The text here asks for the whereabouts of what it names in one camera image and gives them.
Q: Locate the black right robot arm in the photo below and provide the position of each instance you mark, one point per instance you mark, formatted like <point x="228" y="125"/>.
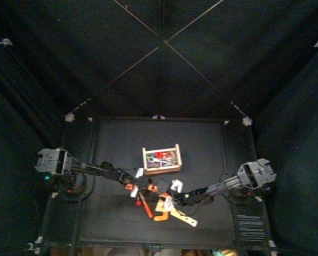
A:
<point x="255" y="173"/>

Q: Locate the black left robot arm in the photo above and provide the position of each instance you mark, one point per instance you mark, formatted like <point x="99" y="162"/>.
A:
<point x="55" y="161"/>

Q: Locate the red toy screw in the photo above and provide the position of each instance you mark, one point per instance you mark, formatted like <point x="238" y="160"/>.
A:
<point x="130" y="186"/>

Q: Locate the gray toy tool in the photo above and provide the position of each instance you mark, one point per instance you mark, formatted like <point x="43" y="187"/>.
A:
<point x="152" y="159"/>

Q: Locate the wooden toy toolbox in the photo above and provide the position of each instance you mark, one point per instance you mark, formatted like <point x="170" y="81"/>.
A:
<point x="162" y="170"/>

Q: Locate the wooden bar with holes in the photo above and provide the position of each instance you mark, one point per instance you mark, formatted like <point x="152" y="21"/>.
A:
<point x="186" y="218"/>

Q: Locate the red toy piece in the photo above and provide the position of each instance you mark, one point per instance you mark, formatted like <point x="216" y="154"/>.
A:
<point x="168" y="155"/>

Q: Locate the white text label sticker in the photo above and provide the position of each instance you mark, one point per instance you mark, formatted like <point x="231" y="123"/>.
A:
<point x="250" y="227"/>

